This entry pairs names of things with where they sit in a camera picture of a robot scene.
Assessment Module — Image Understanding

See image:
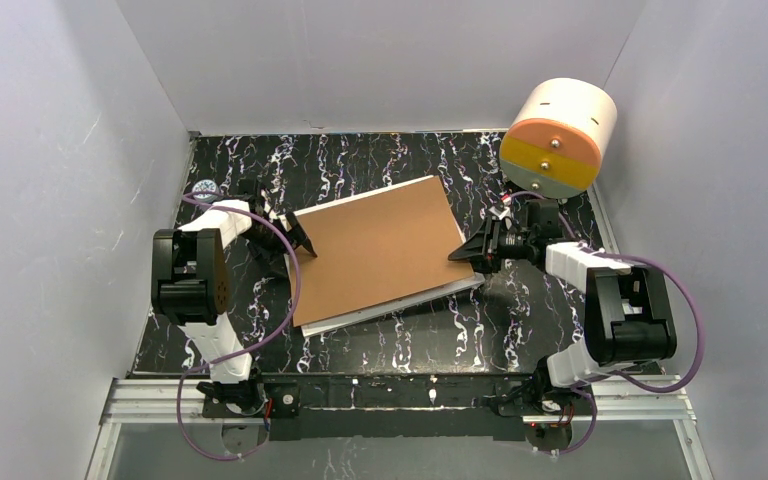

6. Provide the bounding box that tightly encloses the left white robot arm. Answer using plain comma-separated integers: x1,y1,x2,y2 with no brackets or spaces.
151,180,315,384

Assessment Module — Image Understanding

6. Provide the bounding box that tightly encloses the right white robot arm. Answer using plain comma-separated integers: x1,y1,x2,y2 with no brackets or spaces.
448,199,677,391

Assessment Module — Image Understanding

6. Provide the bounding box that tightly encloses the small blue lidded jar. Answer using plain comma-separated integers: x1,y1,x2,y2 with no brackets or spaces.
191,179,220,197

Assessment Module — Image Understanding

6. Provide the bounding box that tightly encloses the white cylindrical drawer unit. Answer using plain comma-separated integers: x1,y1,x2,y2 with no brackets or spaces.
499,78,618,199

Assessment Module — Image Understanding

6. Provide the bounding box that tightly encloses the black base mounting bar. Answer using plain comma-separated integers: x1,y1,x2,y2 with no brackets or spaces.
196,373,592,445

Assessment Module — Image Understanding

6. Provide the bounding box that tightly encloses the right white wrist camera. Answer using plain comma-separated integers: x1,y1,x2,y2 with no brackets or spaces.
488,199,513,224

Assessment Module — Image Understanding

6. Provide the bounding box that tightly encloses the aluminium rail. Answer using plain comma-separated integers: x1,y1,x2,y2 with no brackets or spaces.
85,377,713,479

